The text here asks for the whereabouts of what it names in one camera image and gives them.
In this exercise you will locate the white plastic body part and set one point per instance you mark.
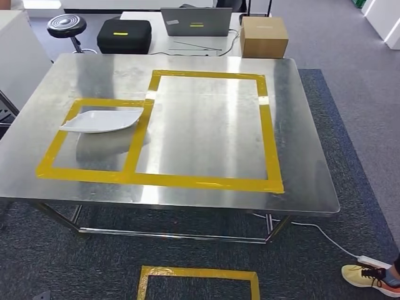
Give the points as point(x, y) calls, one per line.
point(100, 121)

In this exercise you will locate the steel workbench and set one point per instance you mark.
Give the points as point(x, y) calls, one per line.
point(203, 124)

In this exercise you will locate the yellow workbench tape outline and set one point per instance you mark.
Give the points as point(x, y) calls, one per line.
point(203, 182)

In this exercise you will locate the thin black rod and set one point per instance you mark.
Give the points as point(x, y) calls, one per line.
point(197, 45)
point(187, 50)

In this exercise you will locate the yellow floor tape square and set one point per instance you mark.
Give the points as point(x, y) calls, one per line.
point(200, 272)

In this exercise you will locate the white office desk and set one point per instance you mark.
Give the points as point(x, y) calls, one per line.
point(156, 41)

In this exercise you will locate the grey laptop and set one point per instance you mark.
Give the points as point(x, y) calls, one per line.
point(215, 25)

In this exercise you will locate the brown cardboard box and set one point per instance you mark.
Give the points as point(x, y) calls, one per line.
point(264, 41)

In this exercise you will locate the black router with antennas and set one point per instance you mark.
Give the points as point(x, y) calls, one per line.
point(243, 18)

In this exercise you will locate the black carrying case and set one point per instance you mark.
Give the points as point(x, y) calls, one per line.
point(124, 43)

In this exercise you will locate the black round stool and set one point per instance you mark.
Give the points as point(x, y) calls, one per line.
point(67, 25)

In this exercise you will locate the green plastic crate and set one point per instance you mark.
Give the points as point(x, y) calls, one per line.
point(359, 3)

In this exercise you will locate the white power strip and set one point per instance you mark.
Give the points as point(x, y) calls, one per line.
point(375, 262)

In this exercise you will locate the white cabinet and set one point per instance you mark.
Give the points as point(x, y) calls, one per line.
point(381, 20)

